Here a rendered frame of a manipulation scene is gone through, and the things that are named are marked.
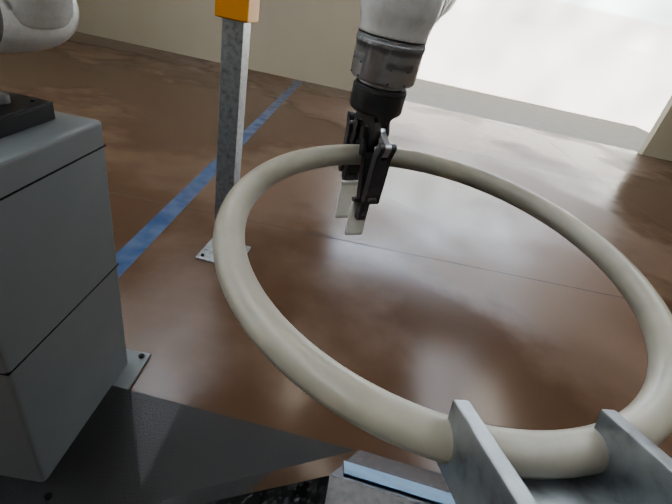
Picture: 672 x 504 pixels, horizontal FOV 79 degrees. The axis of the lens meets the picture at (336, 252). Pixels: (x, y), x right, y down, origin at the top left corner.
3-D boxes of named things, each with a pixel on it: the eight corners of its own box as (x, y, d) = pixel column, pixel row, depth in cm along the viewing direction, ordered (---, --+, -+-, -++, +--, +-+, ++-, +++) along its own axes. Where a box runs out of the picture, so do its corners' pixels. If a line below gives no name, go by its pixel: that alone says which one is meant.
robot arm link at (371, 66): (374, 39, 48) (363, 91, 51) (439, 49, 51) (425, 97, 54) (347, 23, 54) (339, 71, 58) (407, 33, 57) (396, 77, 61)
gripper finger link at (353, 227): (369, 195, 64) (371, 198, 64) (360, 232, 69) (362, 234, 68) (352, 195, 63) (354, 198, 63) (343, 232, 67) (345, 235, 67)
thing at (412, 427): (820, 496, 31) (857, 478, 29) (140, 476, 23) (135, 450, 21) (535, 185, 70) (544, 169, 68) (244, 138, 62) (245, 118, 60)
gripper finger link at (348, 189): (343, 182, 67) (341, 180, 67) (335, 218, 71) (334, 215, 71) (359, 182, 68) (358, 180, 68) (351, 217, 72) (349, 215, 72)
